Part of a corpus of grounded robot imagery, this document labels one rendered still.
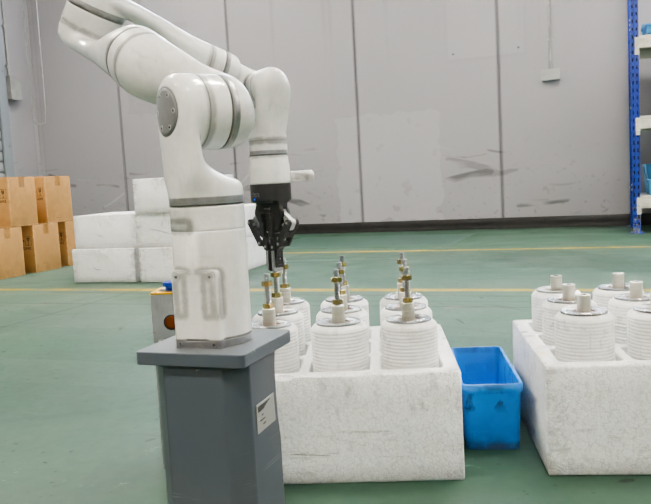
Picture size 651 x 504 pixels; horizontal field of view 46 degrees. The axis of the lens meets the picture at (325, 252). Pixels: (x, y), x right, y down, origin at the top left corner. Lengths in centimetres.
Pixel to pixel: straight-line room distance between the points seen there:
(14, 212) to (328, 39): 318
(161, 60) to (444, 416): 69
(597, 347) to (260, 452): 60
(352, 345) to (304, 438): 17
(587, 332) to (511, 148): 513
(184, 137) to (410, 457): 65
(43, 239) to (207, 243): 424
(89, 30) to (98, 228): 302
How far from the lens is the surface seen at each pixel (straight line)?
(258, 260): 445
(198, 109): 91
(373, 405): 125
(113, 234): 421
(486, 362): 168
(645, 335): 134
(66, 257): 535
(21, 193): 501
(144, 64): 108
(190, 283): 93
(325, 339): 126
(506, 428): 142
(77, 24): 130
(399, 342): 126
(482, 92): 644
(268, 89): 136
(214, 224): 92
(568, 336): 131
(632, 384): 131
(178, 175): 92
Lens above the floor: 50
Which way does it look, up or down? 6 degrees down
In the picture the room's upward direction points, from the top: 3 degrees counter-clockwise
